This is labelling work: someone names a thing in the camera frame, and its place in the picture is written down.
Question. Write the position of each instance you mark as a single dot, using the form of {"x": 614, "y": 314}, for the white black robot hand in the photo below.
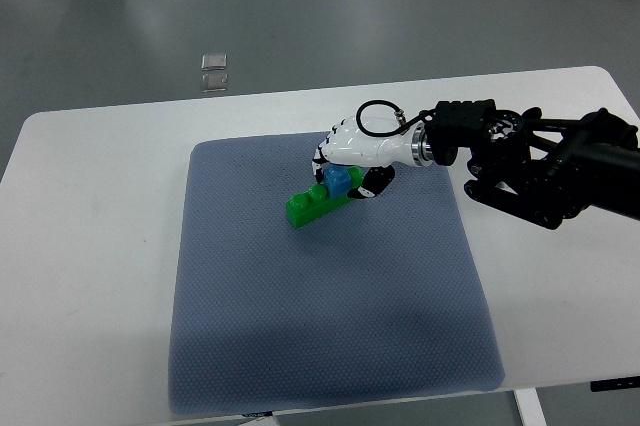
{"x": 348, "y": 144}

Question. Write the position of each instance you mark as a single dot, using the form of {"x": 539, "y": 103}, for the blue-grey mesh mat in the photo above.
{"x": 379, "y": 299}

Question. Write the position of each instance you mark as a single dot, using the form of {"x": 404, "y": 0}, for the white table leg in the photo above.
{"x": 529, "y": 407}

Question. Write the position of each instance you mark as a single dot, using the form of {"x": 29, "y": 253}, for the black table control panel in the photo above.
{"x": 615, "y": 384}

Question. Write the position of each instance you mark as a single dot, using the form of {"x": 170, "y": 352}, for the upper metal floor plate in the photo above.
{"x": 214, "y": 61}

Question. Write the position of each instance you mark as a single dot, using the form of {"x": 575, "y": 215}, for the long green block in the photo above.
{"x": 305, "y": 207}

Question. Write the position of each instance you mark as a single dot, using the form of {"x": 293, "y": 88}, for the small blue block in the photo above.
{"x": 337, "y": 181}

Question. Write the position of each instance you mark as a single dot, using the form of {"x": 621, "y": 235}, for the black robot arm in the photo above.
{"x": 539, "y": 169}

